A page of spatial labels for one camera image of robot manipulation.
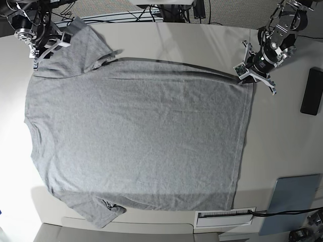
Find black cable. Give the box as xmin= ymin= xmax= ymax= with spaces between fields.
xmin=248 ymin=208 xmax=323 ymax=218

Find white cable grommet tray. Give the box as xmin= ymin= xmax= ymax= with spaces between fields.
xmin=193 ymin=207 xmax=256 ymax=229

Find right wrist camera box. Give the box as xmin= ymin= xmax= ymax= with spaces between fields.
xmin=59 ymin=32 xmax=72 ymax=47

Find blue-grey flat pad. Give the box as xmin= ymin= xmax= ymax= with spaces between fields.
xmin=258 ymin=174 xmax=321 ymax=236

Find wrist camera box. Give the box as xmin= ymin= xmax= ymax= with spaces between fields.
xmin=234 ymin=63 xmax=250 ymax=80
xmin=59 ymin=32 xmax=72 ymax=47

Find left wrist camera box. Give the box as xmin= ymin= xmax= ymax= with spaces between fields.
xmin=234 ymin=63 xmax=250 ymax=80

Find black rectangular device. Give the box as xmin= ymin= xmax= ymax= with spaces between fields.
xmin=300 ymin=67 xmax=322 ymax=115

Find grey T-shirt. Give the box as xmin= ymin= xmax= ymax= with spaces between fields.
xmin=25 ymin=19 xmax=253 ymax=228

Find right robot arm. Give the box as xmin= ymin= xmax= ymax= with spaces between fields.
xmin=1 ymin=1 xmax=71 ymax=70

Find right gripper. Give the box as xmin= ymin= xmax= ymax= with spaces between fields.
xmin=29 ymin=27 xmax=63 ymax=70

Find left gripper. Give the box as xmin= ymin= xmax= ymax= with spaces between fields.
xmin=242 ymin=40 xmax=278 ymax=95

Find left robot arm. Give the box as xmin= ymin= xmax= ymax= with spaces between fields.
xmin=234 ymin=1 xmax=319 ymax=95

